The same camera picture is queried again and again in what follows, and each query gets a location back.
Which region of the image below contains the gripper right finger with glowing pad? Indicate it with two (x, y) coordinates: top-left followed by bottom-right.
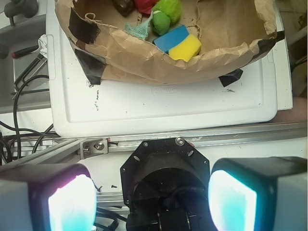
(208, 156), (308, 231)

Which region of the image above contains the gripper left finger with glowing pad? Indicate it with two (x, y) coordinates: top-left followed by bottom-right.
(0, 164), (97, 231)

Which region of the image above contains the teal blue cloth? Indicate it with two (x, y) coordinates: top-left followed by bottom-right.
(125, 11), (154, 40)

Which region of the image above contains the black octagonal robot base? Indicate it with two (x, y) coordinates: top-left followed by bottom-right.
(120, 138), (215, 231)

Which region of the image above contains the red cloth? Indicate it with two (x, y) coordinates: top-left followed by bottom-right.
(134, 0), (158, 15)

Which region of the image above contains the white plastic lid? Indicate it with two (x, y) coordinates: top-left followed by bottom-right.
(46, 0), (293, 138)

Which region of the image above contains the crumpled white paper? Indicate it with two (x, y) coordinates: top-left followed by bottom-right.
(38, 34), (48, 59)

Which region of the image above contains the brown paper bag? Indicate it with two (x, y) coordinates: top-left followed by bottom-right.
(55, 0), (283, 85)

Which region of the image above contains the blue and yellow sponge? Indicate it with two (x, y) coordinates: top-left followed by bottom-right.
(153, 25), (202, 62)

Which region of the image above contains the dark brown object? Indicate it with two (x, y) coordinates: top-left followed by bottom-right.
(112, 0), (135, 17)

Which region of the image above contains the green plush toy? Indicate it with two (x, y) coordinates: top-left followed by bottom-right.
(150, 0), (182, 36)

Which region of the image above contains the aluminium frame rail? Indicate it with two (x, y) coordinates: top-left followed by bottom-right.
(0, 122), (308, 167)

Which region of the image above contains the black cable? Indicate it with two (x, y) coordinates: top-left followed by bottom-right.
(0, 74), (58, 164)

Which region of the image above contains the grey clamp handle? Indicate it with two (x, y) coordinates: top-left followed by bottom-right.
(4, 0), (39, 26)

